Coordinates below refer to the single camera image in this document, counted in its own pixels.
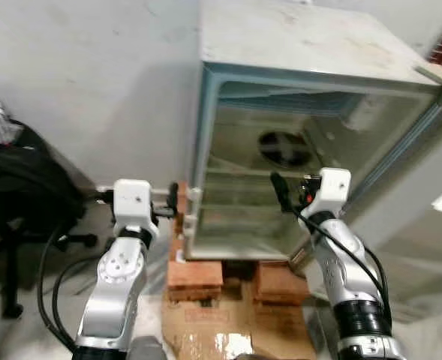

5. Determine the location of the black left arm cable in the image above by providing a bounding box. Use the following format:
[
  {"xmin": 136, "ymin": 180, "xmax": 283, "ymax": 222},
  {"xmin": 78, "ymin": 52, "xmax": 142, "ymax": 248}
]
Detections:
[{"xmin": 36, "ymin": 191, "xmax": 118, "ymax": 353}]

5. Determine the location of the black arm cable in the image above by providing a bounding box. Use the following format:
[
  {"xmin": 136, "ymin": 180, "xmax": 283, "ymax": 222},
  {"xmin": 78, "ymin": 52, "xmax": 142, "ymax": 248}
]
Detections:
[
  {"xmin": 36, "ymin": 191, "xmax": 118, "ymax": 353},
  {"xmin": 292, "ymin": 208, "xmax": 392, "ymax": 331}
]

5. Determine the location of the round black fridge fan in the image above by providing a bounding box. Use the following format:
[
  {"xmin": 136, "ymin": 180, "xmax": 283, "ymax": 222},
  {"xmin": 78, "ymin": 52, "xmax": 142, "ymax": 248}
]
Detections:
[{"xmin": 257, "ymin": 130, "xmax": 314, "ymax": 170}]

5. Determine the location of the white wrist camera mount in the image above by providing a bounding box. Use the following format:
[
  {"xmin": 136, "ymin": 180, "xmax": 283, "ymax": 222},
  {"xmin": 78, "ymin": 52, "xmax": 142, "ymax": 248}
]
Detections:
[
  {"xmin": 309, "ymin": 168, "xmax": 353, "ymax": 219},
  {"xmin": 113, "ymin": 178, "xmax": 155, "ymax": 227}
]

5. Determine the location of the pale wooden slat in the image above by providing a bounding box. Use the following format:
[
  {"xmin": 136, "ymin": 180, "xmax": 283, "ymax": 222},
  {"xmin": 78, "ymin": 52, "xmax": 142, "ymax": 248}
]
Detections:
[{"xmin": 414, "ymin": 61, "xmax": 442, "ymax": 95}]

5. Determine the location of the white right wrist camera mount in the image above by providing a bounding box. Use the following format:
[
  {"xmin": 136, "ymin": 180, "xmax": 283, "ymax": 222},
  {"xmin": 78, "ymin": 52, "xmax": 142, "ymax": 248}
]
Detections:
[{"xmin": 309, "ymin": 168, "xmax": 353, "ymax": 219}]

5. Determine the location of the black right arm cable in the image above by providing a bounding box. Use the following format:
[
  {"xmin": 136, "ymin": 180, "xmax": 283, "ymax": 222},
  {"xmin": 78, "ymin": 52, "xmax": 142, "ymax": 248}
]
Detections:
[{"xmin": 292, "ymin": 208, "xmax": 392, "ymax": 331}]

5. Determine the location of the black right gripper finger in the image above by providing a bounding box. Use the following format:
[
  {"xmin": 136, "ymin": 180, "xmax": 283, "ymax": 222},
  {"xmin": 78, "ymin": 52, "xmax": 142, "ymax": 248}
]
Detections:
[{"xmin": 270, "ymin": 172, "xmax": 293, "ymax": 215}]

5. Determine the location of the white open fridge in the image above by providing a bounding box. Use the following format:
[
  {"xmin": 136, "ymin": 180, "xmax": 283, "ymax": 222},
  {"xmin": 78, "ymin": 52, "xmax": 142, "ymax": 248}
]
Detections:
[{"xmin": 182, "ymin": 0, "xmax": 442, "ymax": 263}]

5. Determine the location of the grey left robot leg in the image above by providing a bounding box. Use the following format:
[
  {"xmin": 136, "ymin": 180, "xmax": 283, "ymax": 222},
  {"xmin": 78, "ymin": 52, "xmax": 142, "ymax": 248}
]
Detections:
[{"xmin": 126, "ymin": 335, "xmax": 170, "ymax": 360}]

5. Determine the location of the white fridge door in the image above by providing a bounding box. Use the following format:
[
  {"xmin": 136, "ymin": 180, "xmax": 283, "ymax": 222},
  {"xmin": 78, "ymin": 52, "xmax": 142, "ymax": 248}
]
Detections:
[{"xmin": 344, "ymin": 94, "xmax": 442, "ymax": 325}]

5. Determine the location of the red brick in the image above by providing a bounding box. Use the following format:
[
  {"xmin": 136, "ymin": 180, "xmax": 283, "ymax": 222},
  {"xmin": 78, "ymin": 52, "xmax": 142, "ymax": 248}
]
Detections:
[
  {"xmin": 166, "ymin": 258, "xmax": 224, "ymax": 302},
  {"xmin": 254, "ymin": 260, "xmax": 313, "ymax": 306}
]

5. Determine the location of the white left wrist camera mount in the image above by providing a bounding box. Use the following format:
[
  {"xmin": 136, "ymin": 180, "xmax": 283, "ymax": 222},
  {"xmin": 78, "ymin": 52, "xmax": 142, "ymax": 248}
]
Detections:
[{"xmin": 113, "ymin": 178, "xmax": 155, "ymax": 227}]

